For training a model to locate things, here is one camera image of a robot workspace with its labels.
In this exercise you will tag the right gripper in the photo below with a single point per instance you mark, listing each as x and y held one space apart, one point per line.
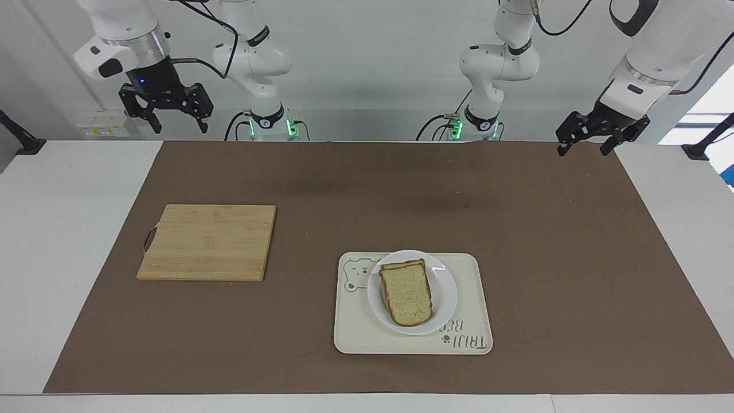
153 80

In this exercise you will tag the white round plate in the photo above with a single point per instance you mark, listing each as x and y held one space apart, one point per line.
444 295

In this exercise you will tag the black stand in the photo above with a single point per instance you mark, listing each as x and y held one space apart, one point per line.
702 146
26 143

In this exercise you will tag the cream plastic tray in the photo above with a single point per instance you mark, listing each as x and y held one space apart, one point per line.
358 327

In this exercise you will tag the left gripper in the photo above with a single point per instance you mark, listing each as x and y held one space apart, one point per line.
606 117

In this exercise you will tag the white wall socket box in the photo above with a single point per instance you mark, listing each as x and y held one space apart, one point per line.
103 125

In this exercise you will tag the wooden cutting board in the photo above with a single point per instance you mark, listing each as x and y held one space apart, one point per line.
209 242

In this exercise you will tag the toasted bread slice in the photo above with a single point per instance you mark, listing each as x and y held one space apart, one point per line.
401 264
408 293

